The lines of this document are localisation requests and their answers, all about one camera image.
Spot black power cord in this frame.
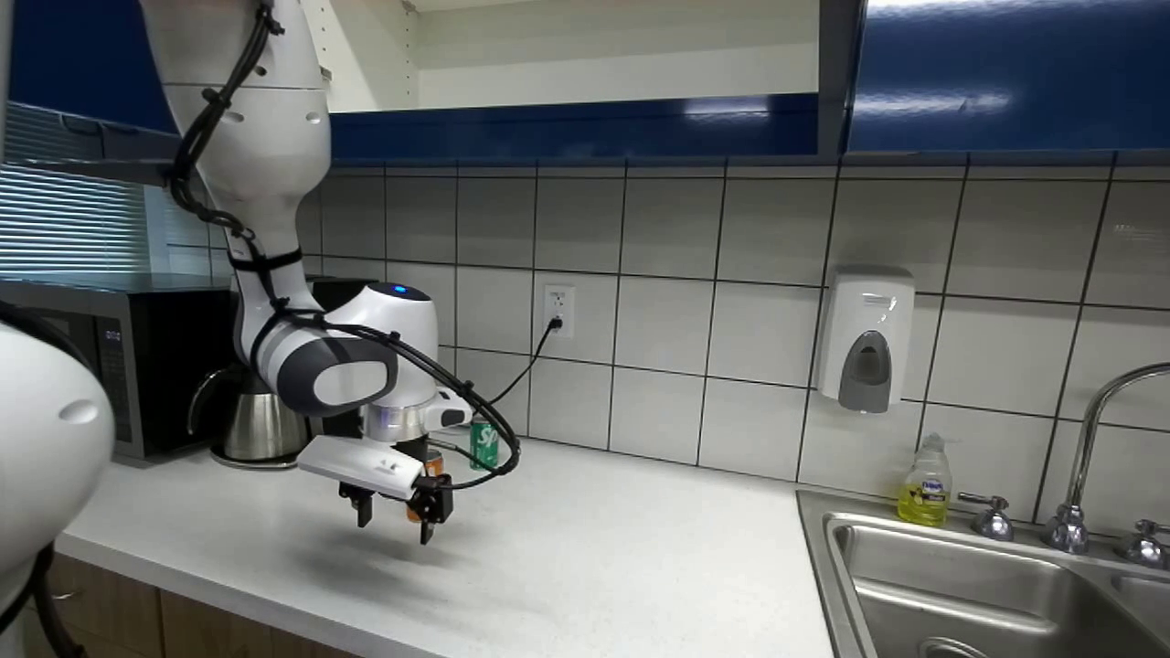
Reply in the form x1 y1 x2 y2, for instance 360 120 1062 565
481 318 566 412

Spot stainless steel coffee carafe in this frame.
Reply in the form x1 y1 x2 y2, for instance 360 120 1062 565
181 363 314 467

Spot open blue wall cabinet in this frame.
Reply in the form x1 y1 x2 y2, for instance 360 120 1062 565
297 0 855 168

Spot wooden base cabinet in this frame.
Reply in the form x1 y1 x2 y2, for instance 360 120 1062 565
20 551 358 658

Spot white outlet with plug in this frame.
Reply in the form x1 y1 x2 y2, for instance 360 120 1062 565
538 283 577 345

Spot black steel microwave oven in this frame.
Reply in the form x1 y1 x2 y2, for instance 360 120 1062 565
0 283 246 464

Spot open blue cabinet door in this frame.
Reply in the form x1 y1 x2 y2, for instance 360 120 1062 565
0 0 178 139

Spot white wall soap dispenser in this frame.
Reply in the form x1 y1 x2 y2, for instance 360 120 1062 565
812 265 917 418

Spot chrome gooseneck faucet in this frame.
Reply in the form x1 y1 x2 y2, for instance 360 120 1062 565
1049 359 1170 555

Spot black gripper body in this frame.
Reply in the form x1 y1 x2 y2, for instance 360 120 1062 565
390 446 455 497

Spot closed blue cabinet door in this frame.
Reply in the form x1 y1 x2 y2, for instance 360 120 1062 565
847 0 1170 156

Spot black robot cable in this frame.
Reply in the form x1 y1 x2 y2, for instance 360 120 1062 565
162 0 521 492

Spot chrome faucet handle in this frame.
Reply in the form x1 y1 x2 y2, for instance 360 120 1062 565
1124 519 1170 569
958 488 1017 540

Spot yellow dish soap bottle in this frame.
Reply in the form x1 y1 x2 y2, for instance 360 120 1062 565
897 430 958 531

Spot stainless steel sink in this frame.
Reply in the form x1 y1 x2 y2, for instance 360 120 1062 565
798 487 1170 658

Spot window blinds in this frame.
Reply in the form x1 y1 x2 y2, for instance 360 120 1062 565
0 159 154 290

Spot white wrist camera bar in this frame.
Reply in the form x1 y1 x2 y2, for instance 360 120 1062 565
291 435 424 506

